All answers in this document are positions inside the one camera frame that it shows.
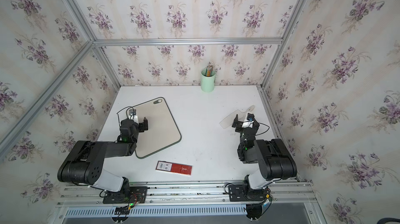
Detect beige green-rimmed cutting board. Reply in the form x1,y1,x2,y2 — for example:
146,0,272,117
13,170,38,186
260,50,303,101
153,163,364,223
133,97,182,159

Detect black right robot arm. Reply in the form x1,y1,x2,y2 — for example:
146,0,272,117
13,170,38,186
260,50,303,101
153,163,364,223
228,113,298,202

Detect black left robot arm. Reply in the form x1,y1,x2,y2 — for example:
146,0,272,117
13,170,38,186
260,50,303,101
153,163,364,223
57,118,149,204

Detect red rectangular box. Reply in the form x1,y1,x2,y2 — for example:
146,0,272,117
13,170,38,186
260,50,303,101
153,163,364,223
156,161,193,176

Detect mint green utensil cup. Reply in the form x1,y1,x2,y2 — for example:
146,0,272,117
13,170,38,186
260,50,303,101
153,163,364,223
201,69,216,93

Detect wooden chopsticks in cup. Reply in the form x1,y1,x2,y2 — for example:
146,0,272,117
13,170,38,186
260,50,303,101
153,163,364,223
205,64,214,77

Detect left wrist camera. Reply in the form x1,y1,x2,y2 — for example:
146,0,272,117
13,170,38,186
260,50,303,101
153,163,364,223
126,107,138,122

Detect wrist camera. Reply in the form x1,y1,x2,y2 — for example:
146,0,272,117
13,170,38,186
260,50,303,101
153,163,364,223
242,113,254,128
126,107,138,122

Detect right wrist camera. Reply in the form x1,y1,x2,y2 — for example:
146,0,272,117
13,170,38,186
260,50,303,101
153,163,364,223
242,113,254,128

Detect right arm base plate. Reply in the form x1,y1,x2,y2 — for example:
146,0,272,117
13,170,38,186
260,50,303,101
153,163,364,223
224,183,271,202

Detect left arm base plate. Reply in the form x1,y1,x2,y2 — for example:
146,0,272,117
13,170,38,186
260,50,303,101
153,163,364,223
103,186,148,204

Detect aluminium front rail frame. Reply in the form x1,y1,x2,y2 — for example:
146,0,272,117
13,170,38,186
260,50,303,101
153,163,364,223
49,179,326,224

